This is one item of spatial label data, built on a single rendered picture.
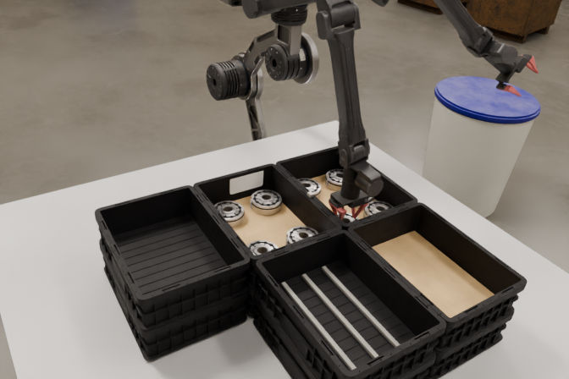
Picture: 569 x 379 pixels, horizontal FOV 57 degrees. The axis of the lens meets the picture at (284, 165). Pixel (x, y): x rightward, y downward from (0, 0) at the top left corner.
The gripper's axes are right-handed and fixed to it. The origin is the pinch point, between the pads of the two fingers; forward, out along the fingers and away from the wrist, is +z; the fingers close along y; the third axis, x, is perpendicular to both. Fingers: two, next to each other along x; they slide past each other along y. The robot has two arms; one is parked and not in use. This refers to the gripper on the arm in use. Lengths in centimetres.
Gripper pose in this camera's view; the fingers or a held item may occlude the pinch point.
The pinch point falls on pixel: (345, 218)
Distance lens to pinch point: 162.8
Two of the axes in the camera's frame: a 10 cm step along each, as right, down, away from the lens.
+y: 8.5, -2.4, 4.8
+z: -0.6, 8.5, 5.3
